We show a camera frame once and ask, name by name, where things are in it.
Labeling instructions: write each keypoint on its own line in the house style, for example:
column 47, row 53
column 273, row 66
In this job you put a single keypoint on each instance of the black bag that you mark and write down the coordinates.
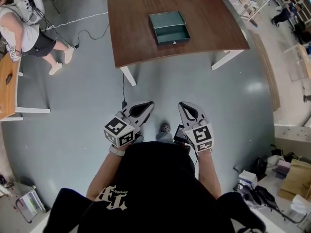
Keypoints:
column 260, row 166
column 262, row 198

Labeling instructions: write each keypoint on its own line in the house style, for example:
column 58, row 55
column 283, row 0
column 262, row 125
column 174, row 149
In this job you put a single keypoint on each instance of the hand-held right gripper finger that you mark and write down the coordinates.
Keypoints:
column 199, row 114
column 185, row 120

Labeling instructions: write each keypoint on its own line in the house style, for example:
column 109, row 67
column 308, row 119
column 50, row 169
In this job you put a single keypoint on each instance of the person's grey shoe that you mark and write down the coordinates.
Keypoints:
column 165, row 128

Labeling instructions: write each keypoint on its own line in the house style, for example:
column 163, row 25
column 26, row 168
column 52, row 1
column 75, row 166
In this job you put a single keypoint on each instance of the green box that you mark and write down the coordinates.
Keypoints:
column 166, row 19

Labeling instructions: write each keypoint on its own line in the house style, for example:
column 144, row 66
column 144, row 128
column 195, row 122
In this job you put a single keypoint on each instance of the black phone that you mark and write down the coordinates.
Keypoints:
column 179, row 133

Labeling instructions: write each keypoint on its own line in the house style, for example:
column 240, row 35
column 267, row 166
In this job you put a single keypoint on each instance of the green drawer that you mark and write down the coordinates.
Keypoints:
column 172, row 34

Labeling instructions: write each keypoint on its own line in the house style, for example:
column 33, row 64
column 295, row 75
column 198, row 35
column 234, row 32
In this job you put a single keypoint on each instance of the white cardboard box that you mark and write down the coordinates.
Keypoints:
column 247, row 178

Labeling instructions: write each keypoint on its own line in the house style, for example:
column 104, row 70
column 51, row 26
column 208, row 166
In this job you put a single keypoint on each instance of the white table leg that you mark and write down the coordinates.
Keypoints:
column 245, row 36
column 226, row 59
column 128, row 76

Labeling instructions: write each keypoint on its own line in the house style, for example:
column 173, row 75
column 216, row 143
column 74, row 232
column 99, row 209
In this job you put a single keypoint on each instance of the person's right forearm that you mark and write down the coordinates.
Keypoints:
column 209, row 173

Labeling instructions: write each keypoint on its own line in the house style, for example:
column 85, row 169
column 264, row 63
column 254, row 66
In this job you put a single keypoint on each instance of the person's left forearm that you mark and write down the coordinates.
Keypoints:
column 102, row 176

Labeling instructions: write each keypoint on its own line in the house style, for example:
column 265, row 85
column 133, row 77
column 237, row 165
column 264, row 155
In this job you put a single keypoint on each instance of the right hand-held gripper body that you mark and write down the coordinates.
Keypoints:
column 200, row 136

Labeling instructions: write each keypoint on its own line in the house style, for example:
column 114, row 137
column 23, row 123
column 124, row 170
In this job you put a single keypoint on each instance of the pink box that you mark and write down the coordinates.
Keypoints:
column 283, row 169

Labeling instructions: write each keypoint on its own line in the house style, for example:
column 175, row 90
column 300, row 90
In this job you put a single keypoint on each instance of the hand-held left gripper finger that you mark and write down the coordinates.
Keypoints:
column 143, row 119
column 132, row 106

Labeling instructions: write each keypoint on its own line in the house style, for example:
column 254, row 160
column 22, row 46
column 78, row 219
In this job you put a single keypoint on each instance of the person's black shirt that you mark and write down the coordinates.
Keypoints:
column 158, row 178

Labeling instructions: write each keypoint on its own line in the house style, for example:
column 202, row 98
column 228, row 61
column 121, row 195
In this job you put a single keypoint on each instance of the light wooden desk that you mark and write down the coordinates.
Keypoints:
column 7, row 93

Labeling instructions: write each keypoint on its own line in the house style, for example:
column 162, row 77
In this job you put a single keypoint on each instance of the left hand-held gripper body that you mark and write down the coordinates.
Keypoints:
column 119, row 131

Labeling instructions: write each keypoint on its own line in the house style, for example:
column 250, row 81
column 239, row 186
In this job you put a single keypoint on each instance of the black computer mouse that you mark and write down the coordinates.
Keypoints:
column 9, row 78

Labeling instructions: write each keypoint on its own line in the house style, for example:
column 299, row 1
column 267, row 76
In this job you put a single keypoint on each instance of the clear plastic bin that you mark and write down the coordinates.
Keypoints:
column 30, row 203

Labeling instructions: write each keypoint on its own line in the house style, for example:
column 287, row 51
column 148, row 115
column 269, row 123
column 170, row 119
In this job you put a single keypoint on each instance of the brown cardboard box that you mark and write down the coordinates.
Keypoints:
column 296, row 178

